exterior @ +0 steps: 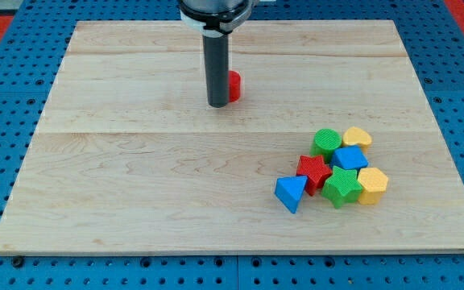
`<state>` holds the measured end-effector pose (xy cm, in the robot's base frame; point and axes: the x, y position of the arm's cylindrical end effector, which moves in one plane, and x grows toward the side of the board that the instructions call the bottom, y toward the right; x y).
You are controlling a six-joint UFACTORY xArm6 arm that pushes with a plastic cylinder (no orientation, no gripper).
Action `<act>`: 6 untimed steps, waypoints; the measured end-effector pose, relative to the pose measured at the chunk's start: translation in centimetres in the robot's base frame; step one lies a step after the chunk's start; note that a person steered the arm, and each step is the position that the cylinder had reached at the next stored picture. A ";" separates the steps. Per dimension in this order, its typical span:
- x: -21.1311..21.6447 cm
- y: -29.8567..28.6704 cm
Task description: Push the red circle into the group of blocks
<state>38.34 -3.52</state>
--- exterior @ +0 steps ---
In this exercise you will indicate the red circle block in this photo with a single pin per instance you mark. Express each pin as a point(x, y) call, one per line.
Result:
point(234, 86)

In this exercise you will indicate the blue triangle block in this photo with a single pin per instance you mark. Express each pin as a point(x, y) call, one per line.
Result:
point(289, 190)

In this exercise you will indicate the blue cube block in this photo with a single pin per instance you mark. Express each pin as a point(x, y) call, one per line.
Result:
point(349, 158)

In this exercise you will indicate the green circle block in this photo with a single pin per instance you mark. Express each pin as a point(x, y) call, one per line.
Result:
point(325, 142)

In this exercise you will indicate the green star block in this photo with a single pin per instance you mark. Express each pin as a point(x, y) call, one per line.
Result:
point(342, 187)

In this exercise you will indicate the light wooden board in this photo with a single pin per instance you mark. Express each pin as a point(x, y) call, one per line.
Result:
point(129, 159)

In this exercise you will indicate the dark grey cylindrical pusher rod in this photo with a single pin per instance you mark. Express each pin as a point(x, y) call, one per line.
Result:
point(216, 58)

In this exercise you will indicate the red star block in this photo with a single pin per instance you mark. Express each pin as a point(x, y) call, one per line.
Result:
point(316, 171)

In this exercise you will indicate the yellow heart block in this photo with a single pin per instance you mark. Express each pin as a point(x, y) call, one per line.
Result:
point(357, 136)

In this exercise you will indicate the yellow hexagon block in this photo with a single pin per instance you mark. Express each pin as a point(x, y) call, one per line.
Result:
point(374, 185)

